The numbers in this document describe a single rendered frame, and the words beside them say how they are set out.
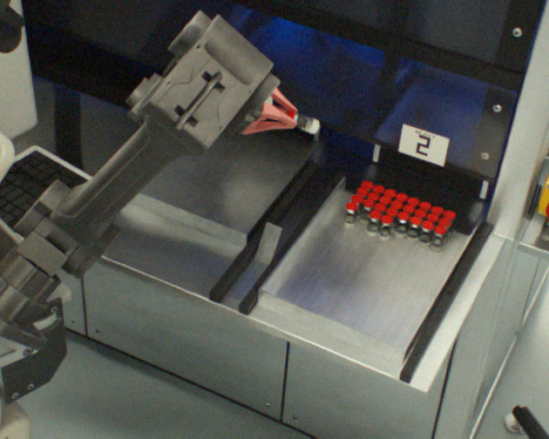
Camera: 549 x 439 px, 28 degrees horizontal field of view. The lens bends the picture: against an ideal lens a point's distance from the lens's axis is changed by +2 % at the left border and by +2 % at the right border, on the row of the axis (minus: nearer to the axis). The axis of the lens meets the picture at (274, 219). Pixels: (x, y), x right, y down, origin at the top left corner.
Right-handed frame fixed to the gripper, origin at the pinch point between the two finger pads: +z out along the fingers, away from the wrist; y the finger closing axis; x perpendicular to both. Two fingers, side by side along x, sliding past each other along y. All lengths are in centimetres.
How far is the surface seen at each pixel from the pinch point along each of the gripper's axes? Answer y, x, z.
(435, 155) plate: 11.8, 12.5, 37.0
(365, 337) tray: -24.1, 16.7, 23.9
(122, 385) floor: 5, 133, 30
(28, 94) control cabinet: 35, 65, -22
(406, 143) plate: 14.3, 15.0, 32.7
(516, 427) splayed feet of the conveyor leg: -4, 85, 115
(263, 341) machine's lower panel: 3, 85, 43
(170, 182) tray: 12.0, 45.7, 1.1
